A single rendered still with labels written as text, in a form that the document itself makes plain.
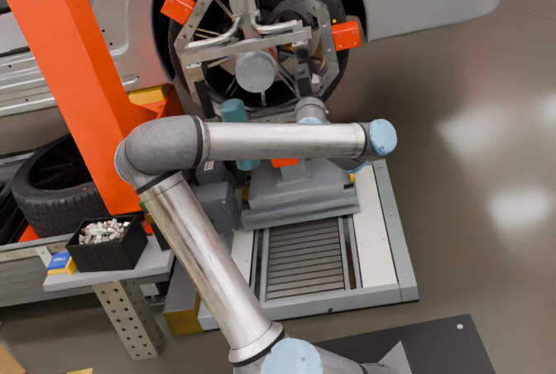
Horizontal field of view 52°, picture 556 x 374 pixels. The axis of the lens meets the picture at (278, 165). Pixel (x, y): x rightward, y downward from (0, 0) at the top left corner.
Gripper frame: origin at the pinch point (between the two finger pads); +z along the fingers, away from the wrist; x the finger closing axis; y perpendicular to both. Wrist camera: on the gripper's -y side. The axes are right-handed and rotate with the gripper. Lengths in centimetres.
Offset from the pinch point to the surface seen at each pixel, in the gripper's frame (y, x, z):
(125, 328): 66, -79, -33
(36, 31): -36, -71, -14
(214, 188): 42, -45, 9
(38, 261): 51, -116, -6
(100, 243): 26, -71, -35
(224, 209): 48, -41, 2
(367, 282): 75, 7, -19
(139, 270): 38, -63, -36
